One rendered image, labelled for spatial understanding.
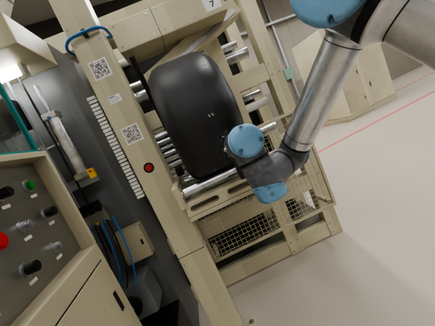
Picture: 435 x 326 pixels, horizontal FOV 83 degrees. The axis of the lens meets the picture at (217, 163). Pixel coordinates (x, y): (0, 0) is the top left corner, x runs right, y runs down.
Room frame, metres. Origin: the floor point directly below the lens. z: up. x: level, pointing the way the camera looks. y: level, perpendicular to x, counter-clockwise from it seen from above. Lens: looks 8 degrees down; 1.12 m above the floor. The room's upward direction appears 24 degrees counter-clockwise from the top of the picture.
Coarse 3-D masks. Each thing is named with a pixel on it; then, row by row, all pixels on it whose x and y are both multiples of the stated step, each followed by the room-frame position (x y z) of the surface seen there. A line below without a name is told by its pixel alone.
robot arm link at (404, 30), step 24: (312, 0) 0.33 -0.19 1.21; (336, 0) 0.31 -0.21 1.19; (360, 0) 0.29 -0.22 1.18; (384, 0) 0.28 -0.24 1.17; (408, 0) 0.28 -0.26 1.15; (432, 0) 0.27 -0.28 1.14; (312, 24) 0.34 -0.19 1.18; (336, 24) 0.32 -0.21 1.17; (360, 24) 0.31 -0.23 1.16; (384, 24) 0.30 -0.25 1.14; (408, 24) 0.28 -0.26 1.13; (432, 24) 0.27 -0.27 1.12; (408, 48) 0.30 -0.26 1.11; (432, 48) 0.28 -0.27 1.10
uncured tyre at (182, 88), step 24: (168, 72) 0.99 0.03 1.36; (192, 72) 0.96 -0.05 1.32; (216, 72) 0.96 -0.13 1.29; (168, 96) 0.93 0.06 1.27; (192, 96) 0.92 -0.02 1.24; (216, 96) 0.92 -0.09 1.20; (168, 120) 0.93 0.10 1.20; (192, 120) 0.91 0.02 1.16; (216, 120) 0.92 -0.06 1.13; (240, 120) 0.96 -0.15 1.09; (192, 144) 0.92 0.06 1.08; (216, 144) 0.94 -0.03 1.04; (192, 168) 0.99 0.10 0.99; (216, 168) 1.02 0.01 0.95
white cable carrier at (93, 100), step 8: (96, 104) 1.09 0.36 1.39; (96, 112) 1.09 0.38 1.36; (104, 120) 1.12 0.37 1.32; (104, 128) 1.09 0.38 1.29; (112, 128) 1.11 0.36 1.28; (112, 136) 1.09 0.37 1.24; (112, 144) 1.09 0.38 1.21; (120, 144) 1.13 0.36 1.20; (120, 152) 1.09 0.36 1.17; (120, 160) 1.09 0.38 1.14; (128, 160) 1.13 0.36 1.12; (128, 168) 1.12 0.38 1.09; (136, 184) 1.12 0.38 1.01; (144, 192) 1.11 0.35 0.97
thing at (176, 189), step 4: (176, 176) 1.30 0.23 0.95; (180, 176) 1.30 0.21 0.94; (176, 180) 1.15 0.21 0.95; (180, 180) 1.19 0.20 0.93; (176, 184) 1.04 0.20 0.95; (180, 184) 1.11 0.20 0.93; (184, 184) 1.29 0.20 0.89; (172, 188) 0.99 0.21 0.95; (176, 188) 0.98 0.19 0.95; (180, 188) 1.00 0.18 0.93; (172, 192) 0.98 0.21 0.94; (176, 192) 0.98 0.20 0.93; (180, 192) 0.98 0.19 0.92; (176, 196) 0.98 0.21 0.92; (180, 196) 0.98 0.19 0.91; (176, 200) 0.98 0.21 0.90; (180, 200) 0.98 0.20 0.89; (184, 200) 1.01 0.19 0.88; (180, 204) 0.98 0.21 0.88; (184, 204) 0.98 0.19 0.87; (180, 208) 0.98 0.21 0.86; (184, 208) 0.98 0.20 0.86
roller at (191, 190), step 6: (228, 168) 1.05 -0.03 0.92; (234, 168) 1.04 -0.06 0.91; (216, 174) 1.04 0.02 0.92; (222, 174) 1.03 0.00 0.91; (228, 174) 1.03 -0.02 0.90; (234, 174) 1.03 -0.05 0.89; (204, 180) 1.03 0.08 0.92; (210, 180) 1.03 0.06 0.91; (216, 180) 1.03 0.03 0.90; (222, 180) 1.03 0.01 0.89; (192, 186) 1.03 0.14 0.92; (198, 186) 1.02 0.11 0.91; (204, 186) 1.02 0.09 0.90; (210, 186) 1.03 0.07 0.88; (186, 192) 1.02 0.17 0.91; (192, 192) 1.02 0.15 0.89; (198, 192) 1.03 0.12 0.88
